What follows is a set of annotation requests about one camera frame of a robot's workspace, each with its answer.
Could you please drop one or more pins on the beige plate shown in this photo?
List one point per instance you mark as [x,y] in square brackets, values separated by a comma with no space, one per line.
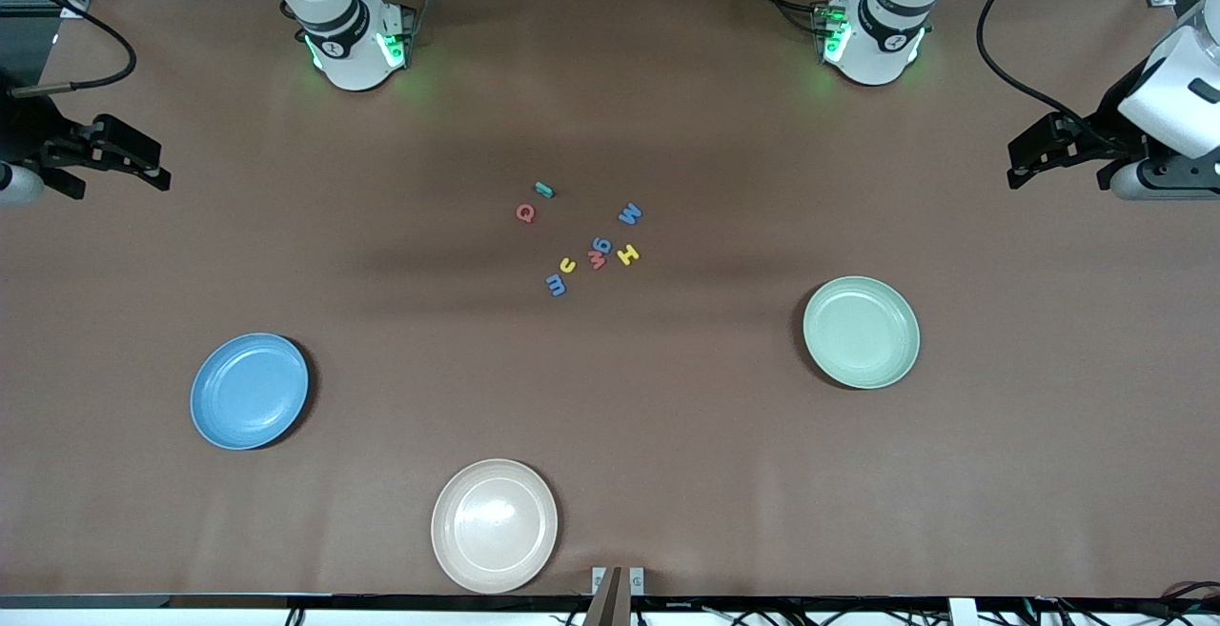
[494,526]

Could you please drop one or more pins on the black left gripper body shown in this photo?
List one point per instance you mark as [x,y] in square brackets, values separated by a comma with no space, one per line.
[1106,127]

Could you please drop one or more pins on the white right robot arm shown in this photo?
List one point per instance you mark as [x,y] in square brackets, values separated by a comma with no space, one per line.
[353,54]

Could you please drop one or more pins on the yellow letter H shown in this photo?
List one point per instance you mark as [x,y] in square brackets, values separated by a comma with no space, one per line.
[627,255]

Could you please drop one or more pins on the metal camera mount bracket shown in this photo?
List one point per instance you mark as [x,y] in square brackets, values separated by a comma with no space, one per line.
[618,597]

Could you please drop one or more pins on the red lowercase letter m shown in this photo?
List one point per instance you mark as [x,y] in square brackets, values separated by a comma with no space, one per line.
[597,262]

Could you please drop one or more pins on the blue capital letter M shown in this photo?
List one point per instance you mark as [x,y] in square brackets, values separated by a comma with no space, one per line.
[629,214]

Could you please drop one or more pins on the blue letter g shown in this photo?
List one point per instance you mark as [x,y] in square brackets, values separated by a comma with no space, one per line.
[601,245]

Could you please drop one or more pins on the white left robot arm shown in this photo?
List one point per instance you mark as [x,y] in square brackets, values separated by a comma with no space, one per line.
[882,45]

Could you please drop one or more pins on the red letter Q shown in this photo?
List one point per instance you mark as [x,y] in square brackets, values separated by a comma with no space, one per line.
[521,217]

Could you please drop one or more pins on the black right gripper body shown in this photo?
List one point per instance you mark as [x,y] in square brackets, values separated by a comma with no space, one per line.
[21,128]

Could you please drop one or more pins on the green plate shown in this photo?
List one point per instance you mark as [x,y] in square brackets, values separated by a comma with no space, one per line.
[861,333]

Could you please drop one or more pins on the blue plate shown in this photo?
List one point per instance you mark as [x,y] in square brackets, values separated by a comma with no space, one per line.
[250,393]

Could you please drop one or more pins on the blue lowercase letter m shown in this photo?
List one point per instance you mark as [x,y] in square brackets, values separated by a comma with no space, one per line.
[556,286]

